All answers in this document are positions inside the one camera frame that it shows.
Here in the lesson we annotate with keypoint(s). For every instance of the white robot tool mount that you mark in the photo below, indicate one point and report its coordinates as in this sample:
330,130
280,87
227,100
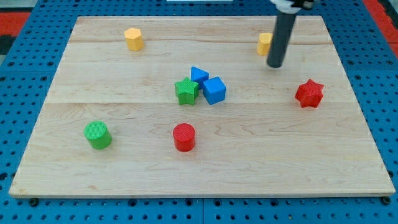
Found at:
293,6

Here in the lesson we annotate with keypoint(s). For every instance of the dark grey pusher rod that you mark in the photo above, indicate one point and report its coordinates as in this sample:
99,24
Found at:
282,31

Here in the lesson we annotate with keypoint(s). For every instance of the yellow heart block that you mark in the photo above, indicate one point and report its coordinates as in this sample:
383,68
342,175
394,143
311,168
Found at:
264,43

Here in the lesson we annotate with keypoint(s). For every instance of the red star block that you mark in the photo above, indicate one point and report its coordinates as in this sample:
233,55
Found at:
309,94

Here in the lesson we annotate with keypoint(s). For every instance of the blue cube block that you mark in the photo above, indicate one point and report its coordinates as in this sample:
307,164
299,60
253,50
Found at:
214,90

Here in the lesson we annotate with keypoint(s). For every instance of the blue triangle block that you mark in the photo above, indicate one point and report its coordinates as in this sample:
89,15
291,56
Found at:
199,76

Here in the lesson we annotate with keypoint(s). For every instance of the green star block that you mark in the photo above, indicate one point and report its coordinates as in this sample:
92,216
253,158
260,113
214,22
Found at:
186,91

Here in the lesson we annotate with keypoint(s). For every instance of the red cylinder block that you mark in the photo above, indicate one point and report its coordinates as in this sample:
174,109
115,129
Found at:
184,137

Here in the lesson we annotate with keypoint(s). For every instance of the yellow hexagon block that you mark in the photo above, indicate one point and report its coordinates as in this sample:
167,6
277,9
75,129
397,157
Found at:
134,39

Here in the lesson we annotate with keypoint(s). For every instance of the wooden board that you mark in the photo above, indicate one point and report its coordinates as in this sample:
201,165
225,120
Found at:
257,143

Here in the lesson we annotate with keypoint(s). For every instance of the green cylinder block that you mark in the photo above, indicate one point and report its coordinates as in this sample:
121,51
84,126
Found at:
97,134

